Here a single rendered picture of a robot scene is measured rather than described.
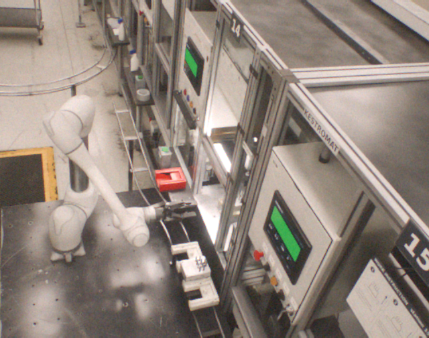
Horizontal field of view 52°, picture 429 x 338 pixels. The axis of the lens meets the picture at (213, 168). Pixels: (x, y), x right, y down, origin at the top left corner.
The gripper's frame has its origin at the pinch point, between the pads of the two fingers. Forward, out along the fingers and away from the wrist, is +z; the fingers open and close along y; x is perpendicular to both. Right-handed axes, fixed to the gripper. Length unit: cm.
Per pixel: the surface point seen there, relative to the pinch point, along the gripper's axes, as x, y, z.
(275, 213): -63, 63, 4
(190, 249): -15.7, -13.4, -4.1
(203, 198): 14.9, -9.1, 12.6
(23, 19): 410, -75, -85
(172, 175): 32.7, -5.1, -1.4
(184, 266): -29.6, -7.4, -11.9
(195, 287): -38.7, -13.1, -8.1
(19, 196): 128, -99, -97
